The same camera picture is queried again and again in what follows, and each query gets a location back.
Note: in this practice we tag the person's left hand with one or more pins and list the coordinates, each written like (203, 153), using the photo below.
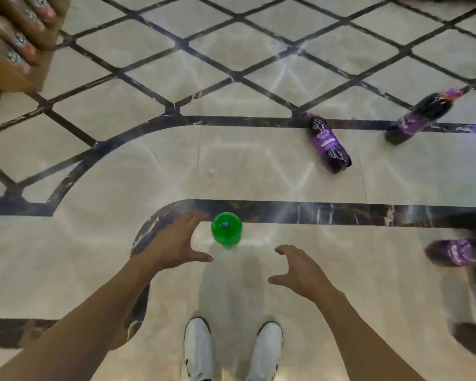
(174, 243)

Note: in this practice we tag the person's right hand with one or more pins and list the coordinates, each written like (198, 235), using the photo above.
(305, 273)

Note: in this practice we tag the green soda bottle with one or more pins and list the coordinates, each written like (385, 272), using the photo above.
(227, 230)

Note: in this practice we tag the group of purple bottles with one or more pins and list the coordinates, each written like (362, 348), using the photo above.
(329, 142)

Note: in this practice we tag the person's left forearm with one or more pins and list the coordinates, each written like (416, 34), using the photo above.
(75, 325)

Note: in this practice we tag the person's right forearm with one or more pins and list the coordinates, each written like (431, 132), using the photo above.
(365, 341)

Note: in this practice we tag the person's right white shoe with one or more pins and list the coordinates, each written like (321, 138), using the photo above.
(266, 351)

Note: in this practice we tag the person's white shoe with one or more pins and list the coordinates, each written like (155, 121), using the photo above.
(198, 349)
(266, 351)

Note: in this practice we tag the person's left white shoe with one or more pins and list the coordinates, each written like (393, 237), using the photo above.
(198, 349)

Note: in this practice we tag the cardboard juice bottle display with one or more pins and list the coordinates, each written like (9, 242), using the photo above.
(4, 75)

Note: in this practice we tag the rows of brown snack jars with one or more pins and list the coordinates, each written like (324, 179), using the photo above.
(20, 35)

